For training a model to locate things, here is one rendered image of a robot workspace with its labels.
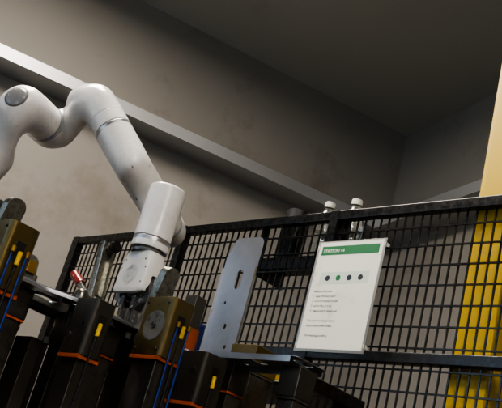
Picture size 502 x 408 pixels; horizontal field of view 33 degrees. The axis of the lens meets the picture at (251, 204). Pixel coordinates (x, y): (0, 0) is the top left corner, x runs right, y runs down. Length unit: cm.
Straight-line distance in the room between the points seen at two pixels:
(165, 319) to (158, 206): 36
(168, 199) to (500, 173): 81
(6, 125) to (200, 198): 239
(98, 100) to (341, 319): 81
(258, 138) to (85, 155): 98
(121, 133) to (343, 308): 71
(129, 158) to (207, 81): 268
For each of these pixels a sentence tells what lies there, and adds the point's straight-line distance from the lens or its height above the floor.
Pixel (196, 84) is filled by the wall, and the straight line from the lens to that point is 458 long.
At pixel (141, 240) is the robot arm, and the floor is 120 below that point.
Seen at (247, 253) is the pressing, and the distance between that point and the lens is 207.
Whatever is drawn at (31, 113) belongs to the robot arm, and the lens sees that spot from 209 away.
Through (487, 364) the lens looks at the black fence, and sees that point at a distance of 192.
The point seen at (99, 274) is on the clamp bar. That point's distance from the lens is 199.
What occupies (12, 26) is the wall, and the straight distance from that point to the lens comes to 438.
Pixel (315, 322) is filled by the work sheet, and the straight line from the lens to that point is 223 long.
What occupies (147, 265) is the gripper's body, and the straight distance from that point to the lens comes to 183.
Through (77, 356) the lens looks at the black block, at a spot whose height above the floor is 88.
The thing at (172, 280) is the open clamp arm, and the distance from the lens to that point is 170.
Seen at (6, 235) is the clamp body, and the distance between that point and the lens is 146.
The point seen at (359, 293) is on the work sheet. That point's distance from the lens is 217.
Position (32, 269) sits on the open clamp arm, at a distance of 189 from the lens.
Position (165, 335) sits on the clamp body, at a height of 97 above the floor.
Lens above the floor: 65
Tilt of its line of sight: 22 degrees up
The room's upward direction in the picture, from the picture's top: 16 degrees clockwise
